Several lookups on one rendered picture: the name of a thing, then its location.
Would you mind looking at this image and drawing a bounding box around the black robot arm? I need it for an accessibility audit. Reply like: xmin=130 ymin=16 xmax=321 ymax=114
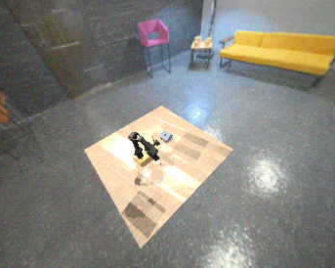
xmin=128 ymin=131 xmax=160 ymax=161

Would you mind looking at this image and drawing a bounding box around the grey square panel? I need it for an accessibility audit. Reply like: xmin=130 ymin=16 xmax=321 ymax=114
xmin=159 ymin=129 xmax=174 ymax=143

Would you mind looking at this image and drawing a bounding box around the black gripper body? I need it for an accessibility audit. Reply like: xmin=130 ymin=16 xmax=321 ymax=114
xmin=152 ymin=140 xmax=160 ymax=147

